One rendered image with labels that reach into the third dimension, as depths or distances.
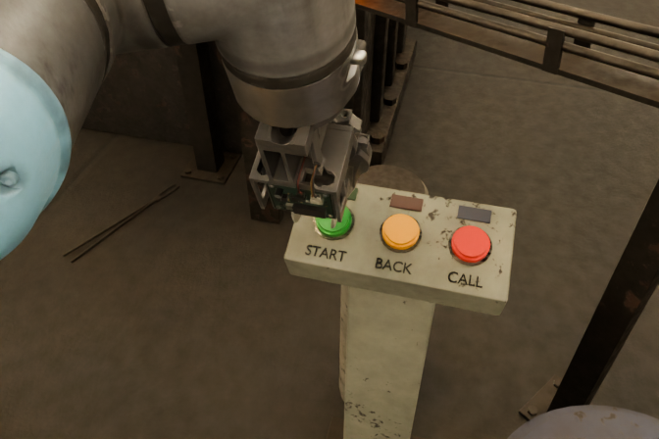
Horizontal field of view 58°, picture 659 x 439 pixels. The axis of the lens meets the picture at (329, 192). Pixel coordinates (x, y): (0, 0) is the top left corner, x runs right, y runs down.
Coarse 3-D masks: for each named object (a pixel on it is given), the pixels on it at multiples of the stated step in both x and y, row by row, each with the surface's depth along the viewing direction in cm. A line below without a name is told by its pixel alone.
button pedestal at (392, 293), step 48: (384, 192) 68; (336, 240) 65; (432, 240) 64; (384, 288) 65; (432, 288) 62; (480, 288) 61; (384, 336) 72; (384, 384) 79; (336, 432) 110; (384, 432) 88
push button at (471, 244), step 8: (456, 232) 64; (464, 232) 63; (472, 232) 63; (480, 232) 63; (456, 240) 63; (464, 240) 63; (472, 240) 63; (480, 240) 63; (488, 240) 63; (456, 248) 63; (464, 248) 63; (472, 248) 62; (480, 248) 62; (488, 248) 63; (464, 256) 62; (472, 256) 62; (480, 256) 62
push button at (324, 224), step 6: (348, 210) 66; (348, 216) 66; (318, 222) 66; (324, 222) 65; (336, 222) 65; (342, 222) 65; (348, 222) 65; (318, 228) 66; (324, 228) 65; (330, 228) 65; (336, 228) 65; (342, 228) 65; (348, 228) 66; (324, 234) 66; (330, 234) 65; (336, 234) 65; (342, 234) 65
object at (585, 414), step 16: (544, 416) 69; (560, 416) 67; (576, 416) 67; (592, 416) 67; (608, 416) 67; (624, 416) 67; (640, 416) 67; (528, 432) 67; (544, 432) 66; (560, 432) 66; (576, 432) 66; (592, 432) 66; (608, 432) 66; (624, 432) 66; (640, 432) 66; (656, 432) 66
